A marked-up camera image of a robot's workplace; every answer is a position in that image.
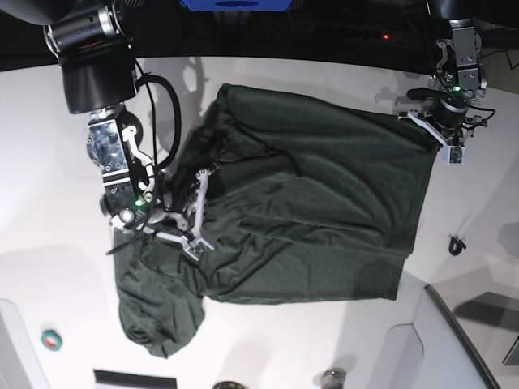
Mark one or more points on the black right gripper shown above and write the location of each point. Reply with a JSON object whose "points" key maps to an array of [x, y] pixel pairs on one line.
{"points": [[176, 218]]}

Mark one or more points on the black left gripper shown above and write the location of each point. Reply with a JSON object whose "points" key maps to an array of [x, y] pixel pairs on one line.
{"points": [[445, 119]]}

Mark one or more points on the dark green t-shirt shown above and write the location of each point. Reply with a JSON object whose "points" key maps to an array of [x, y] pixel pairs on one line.
{"points": [[308, 201]]}

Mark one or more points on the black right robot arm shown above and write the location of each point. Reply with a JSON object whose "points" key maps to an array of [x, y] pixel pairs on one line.
{"points": [[99, 75]]}

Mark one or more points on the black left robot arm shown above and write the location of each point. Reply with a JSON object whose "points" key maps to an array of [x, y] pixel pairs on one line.
{"points": [[457, 69]]}

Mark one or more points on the small black clip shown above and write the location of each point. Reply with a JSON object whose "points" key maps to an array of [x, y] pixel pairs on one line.
{"points": [[456, 245]]}

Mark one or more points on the green red tape roll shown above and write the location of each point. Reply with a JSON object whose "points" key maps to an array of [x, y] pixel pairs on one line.
{"points": [[51, 340]]}

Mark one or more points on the white slotted vent plate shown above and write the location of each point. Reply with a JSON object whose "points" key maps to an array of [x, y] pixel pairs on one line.
{"points": [[110, 379]]}

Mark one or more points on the round metal knob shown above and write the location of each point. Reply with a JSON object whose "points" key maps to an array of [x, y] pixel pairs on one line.
{"points": [[333, 378]]}

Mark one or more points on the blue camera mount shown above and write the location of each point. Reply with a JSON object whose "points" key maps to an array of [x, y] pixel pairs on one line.
{"points": [[236, 5]]}

